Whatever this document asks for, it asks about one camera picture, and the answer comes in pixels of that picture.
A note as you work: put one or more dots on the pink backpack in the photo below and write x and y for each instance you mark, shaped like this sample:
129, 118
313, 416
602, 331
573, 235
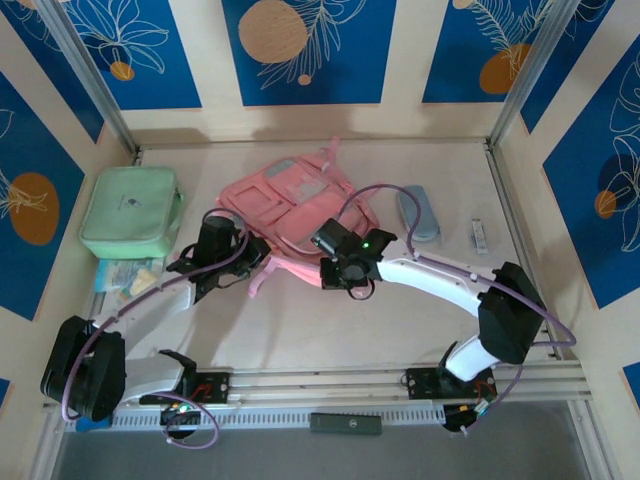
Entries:
300, 212

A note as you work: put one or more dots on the grey-blue pencil case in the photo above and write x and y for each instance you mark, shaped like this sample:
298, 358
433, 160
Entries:
426, 220

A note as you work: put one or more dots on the small white stick pack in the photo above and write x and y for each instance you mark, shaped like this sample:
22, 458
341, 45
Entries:
480, 237

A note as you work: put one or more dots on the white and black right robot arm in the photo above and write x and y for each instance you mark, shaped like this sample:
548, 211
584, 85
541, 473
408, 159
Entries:
430, 280

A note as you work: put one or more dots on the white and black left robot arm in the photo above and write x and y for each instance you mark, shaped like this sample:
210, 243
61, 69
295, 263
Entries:
155, 307

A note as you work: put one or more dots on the mint green zip case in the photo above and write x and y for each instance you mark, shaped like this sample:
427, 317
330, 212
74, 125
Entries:
127, 210

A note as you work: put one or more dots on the light blue packet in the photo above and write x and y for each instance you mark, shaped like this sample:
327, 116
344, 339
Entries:
110, 277

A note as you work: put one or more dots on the dark green flat box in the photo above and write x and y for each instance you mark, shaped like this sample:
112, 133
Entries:
345, 424

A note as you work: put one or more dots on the small circuit board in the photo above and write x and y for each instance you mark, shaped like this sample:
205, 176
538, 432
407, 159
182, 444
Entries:
475, 411
180, 411

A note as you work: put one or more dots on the small blue block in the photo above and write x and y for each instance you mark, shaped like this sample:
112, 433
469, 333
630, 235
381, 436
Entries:
97, 426

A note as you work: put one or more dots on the aluminium front rail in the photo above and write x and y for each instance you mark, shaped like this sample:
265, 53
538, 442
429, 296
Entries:
320, 380

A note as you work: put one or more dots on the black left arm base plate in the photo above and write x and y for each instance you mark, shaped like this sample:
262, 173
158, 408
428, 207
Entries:
217, 387

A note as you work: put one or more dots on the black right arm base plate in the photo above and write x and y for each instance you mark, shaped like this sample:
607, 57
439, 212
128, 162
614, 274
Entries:
422, 382

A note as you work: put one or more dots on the aluminium corner post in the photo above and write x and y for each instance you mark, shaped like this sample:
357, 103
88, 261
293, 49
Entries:
530, 75
90, 75

